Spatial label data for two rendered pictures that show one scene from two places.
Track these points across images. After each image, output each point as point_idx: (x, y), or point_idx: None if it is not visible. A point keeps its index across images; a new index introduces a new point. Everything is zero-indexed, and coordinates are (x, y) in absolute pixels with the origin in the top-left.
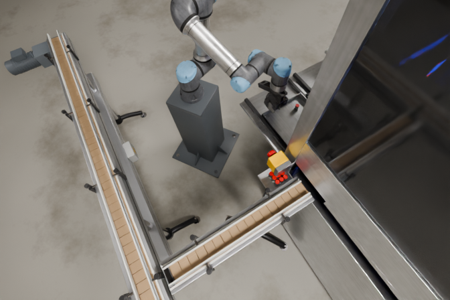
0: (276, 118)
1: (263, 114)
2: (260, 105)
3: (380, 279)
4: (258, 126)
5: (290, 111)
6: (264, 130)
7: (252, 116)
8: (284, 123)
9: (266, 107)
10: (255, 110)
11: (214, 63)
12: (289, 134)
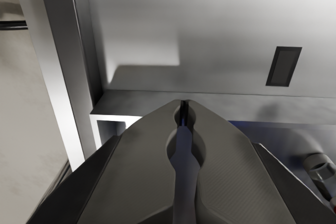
0: (179, 144)
1: (95, 126)
2: None
3: None
4: (59, 126)
5: (283, 152)
6: (81, 157)
7: (45, 52)
8: (195, 180)
9: (182, 43)
10: (66, 43)
11: None
12: (177, 216)
